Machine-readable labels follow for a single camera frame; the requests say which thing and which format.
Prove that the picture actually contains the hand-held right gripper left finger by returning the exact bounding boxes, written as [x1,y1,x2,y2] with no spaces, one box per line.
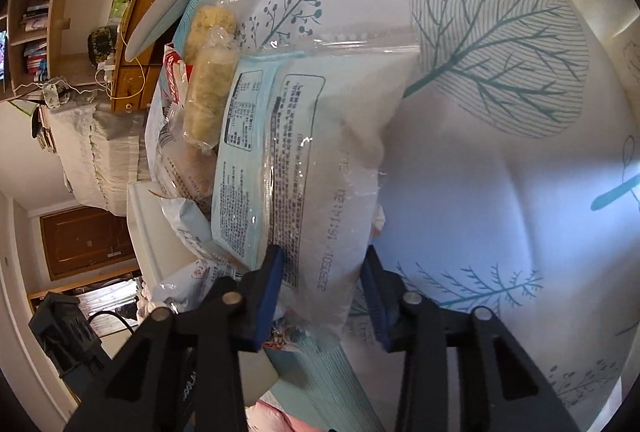
[62,244,286,432]

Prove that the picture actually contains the pink blanket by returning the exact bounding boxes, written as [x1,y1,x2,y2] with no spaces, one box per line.
[250,399,331,432]

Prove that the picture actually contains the clear candy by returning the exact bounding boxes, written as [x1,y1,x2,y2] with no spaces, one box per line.
[265,314,306,353]

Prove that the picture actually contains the row of books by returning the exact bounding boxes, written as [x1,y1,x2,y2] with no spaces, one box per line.
[20,0,58,80]

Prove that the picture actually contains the dark patterned pouch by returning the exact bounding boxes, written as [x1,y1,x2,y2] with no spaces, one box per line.
[87,26,121,63]

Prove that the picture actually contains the grey-blue chair armrest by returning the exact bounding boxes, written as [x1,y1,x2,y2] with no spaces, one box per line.
[124,0,217,63]

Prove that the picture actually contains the brown wooden door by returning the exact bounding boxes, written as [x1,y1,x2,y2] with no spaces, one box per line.
[40,204,141,283]

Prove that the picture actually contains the cream lace bed cover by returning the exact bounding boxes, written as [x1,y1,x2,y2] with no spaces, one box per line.
[40,102,156,215]

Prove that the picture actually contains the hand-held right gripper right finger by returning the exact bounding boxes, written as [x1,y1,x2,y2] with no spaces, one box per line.
[361,244,583,432]

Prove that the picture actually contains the white power strip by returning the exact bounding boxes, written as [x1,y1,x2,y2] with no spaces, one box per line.
[95,57,118,85]

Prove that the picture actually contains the red white cookie packet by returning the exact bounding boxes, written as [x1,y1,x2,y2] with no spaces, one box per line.
[165,43,196,108]

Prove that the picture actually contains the red white bread picture packet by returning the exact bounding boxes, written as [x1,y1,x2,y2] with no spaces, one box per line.
[152,257,251,313]

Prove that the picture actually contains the white grey printed packet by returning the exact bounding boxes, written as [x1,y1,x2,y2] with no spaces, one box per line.
[161,197,226,258]

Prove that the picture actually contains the clear brown cake packet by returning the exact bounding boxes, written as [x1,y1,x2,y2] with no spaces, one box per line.
[155,112,221,213]

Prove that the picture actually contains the light blue clear snack packet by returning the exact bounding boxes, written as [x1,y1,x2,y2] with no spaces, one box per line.
[212,32,421,348]

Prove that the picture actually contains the white plastic basket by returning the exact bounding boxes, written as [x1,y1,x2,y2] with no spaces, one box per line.
[126,181,281,408]

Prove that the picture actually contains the yellow puffed roll packet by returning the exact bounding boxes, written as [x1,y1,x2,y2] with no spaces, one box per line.
[181,29,240,155]
[187,0,241,58]

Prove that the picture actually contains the wooden desk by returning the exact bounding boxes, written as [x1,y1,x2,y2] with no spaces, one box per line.
[107,0,226,113]

